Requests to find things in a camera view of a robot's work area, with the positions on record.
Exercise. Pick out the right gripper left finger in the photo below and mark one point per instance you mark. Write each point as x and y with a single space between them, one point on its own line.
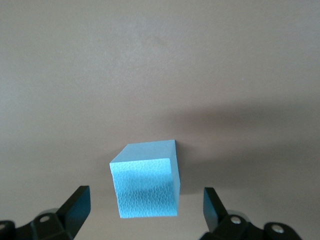
72 215

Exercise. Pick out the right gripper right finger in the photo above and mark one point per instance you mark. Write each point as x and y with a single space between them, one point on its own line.
217 217

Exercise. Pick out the light blue foam block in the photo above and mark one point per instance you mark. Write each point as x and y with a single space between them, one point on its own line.
145 185

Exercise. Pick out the brown table cover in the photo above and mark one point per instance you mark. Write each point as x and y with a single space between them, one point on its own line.
75 75

